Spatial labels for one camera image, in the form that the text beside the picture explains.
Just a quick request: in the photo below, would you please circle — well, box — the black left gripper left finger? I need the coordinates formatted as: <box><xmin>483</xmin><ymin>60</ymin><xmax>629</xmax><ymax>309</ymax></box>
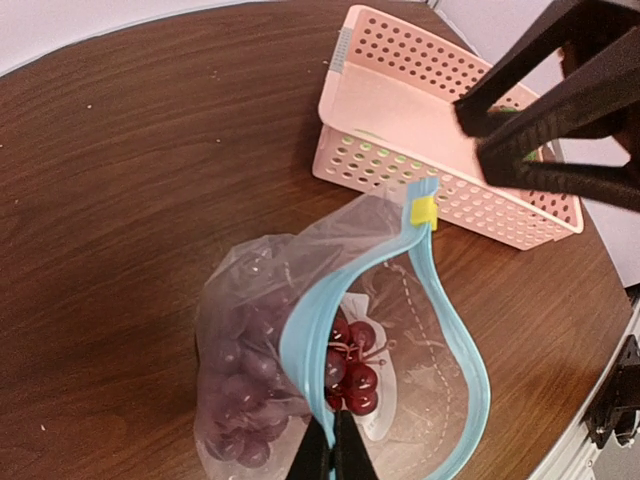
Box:
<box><xmin>286</xmin><ymin>418</ymin><xmax>330</xmax><ymax>480</ymax></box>

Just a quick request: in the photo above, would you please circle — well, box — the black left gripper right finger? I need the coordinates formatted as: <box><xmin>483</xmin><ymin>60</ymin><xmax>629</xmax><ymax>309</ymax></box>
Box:
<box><xmin>332</xmin><ymin>410</ymin><xmax>378</xmax><ymax>480</ymax></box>

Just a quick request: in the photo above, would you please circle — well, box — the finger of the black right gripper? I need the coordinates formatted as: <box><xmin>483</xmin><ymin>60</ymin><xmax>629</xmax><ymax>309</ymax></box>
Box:
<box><xmin>454</xmin><ymin>1</ymin><xmax>639</xmax><ymax>136</ymax></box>
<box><xmin>472</xmin><ymin>27</ymin><xmax>640</xmax><ymax>214</ymax></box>

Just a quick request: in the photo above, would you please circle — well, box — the dark red grape bunch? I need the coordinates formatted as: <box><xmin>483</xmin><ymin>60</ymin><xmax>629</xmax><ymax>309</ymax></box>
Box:
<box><xmin>196</xmin><ymin>292</ymin><xmax>398</xmax><ymax>469</ymax></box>

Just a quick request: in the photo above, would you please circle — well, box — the clear zip top bag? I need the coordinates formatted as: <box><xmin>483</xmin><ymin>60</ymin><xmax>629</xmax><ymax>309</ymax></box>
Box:
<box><xmin>194</xmin><ymin>177</ymin><xmax>491</xmax><ymax>479</ymax></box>

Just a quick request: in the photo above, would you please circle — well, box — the green chayote squash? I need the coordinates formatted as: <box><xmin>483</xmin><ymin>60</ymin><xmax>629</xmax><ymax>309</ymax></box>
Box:
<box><xmin>489</xmin><ymin>105</ymin><xmax>542</xmax><ymax>162</ymax></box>

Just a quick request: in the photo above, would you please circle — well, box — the pink perforated plastic basket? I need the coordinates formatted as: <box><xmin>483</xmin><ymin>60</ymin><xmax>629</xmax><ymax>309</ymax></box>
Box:
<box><xmin>312</xmin><ymin>5</ymin><xmax>584</xmax><ymax>250</ymax></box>

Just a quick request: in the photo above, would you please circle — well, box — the front aluminium rail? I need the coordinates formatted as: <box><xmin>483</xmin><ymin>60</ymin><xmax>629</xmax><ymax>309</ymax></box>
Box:
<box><xmin>530</xmin><ymin>304</ymin><xmax>639</xmax><ymax>479</ymax></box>

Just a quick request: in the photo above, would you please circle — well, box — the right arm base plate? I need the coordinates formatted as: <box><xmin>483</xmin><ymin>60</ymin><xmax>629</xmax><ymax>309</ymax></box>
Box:
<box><xmin>583</xmin><ymin>335</ymin><xmax>639</xmax><ymax>449</ymax></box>

